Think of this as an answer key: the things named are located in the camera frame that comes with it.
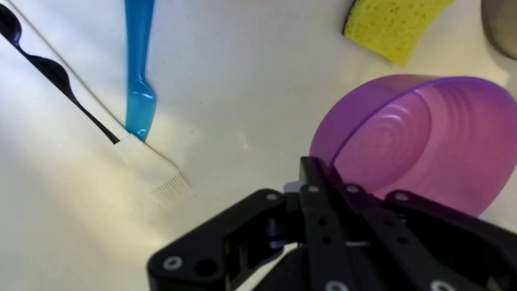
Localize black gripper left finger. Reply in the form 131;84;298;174
147;189;288;291

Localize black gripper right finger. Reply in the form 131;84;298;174
301;156;517;291

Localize purple plastic bowl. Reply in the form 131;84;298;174
311;74;517;216

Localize black and white spatula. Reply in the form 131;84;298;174
0;4;191;198

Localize blue plastic knife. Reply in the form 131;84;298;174
125;0;157;140

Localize yellow sponge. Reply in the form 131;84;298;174
343;0;454;66

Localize steel kettle black handle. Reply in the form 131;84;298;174
482;0;517;59

